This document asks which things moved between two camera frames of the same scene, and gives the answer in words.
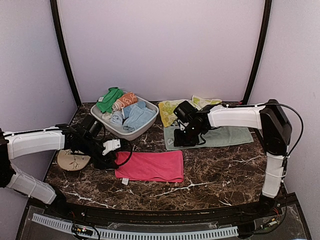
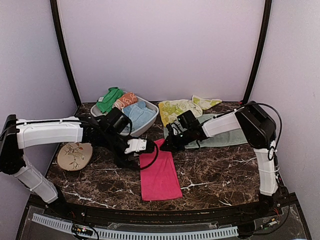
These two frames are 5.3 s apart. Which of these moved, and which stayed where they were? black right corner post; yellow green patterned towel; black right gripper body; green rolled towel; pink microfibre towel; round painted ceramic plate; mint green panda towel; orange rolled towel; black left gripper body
Moved: black right gripper body; black left gripper body; pink microfibre towel
Stayed: black right corner post; green rolled towel; round painted ceramic plate; mint green panda towel; yellow green patterned towel; orange rolled towel
